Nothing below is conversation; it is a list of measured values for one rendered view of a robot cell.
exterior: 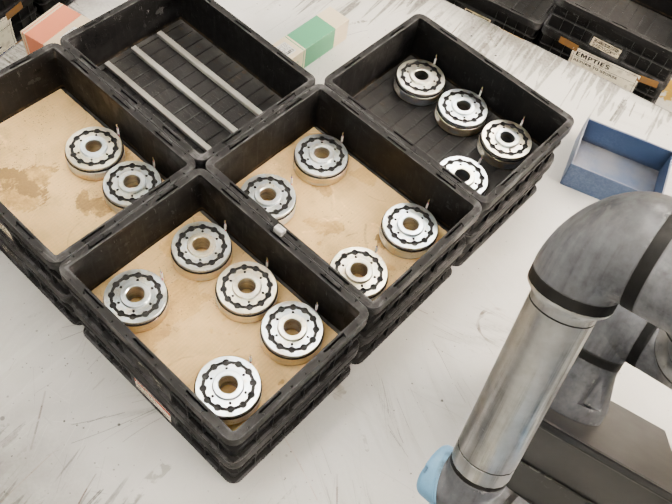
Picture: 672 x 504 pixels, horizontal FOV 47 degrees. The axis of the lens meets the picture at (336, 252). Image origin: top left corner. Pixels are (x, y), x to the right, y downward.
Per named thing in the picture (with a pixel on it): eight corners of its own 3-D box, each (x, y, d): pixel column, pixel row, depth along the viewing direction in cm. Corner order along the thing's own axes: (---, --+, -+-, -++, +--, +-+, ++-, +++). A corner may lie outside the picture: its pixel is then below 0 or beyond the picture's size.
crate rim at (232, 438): (371, 320, 123) (373, 313, 121) (233, 452, 110) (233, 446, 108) (200, 173, 135) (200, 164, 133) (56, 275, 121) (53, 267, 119)
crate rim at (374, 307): (482, 214, 137) (486, 206, 135) (371, 320, 123) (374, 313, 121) (318, 89, 149) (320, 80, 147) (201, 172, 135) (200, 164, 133)
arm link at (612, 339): (564, 318, 126) (607, 246, 123) (640, 364, 120) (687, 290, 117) (544, 324, 116) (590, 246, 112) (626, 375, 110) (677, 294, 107)
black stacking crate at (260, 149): (467, 244, 145) (484, 208, 135) (363, 344, 131) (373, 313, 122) (314, 123, 157) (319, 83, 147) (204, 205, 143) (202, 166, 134)
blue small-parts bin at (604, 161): (559, 183, 170) (570, 163, 164) (576, 137, 178) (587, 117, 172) (647, 219, 167) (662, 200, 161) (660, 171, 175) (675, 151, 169)
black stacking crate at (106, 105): (201, 205, 143) (199, 166, 134) (67, 303, 130) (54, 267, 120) (66, 86, 155) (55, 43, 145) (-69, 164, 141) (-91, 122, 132)
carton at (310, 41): (327, 25, 189) (330, 5, 183) (346, 38, 187) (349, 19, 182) (257, 73, 177) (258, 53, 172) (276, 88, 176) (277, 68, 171)
